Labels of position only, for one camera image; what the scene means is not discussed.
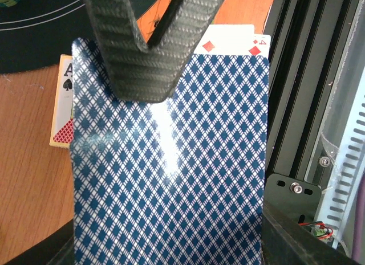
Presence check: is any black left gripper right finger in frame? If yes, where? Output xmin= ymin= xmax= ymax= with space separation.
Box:
xmin=262 ymin=202 xmax=357 ymax=265

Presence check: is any blue backed card deck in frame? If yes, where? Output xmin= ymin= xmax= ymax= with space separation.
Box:
xmin=70 ymin=39 xmax=269 ymax=264

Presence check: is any four of diamonds card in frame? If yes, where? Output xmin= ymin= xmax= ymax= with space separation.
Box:
xmin=194 ymin=24 xmax=271 ymax=58

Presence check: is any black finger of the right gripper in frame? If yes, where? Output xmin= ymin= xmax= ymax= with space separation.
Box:
xmin=84 ymin=0 xmax=224 ymax=103

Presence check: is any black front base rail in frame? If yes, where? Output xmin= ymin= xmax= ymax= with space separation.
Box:
xmin=264 ymin=0 xmax=364 ymax=222

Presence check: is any light blue cable duct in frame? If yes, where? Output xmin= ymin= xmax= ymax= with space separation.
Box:
xmin=322 ymin=93 xmax=365 ymax=243

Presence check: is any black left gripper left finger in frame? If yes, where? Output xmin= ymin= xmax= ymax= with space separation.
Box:
xmin=11 ymin=220 xmax=74 ymax=264

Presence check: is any black round poker mat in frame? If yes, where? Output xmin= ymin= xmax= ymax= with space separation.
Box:
xmin=0 ymin=0 xmax=166 ymax=75

